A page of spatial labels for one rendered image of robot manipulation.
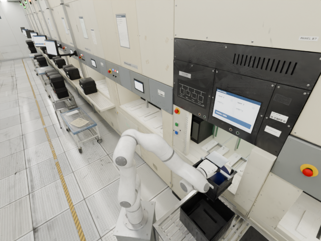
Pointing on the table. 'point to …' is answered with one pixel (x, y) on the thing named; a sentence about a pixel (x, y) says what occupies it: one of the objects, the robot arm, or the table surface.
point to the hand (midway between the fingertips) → (216, 160)
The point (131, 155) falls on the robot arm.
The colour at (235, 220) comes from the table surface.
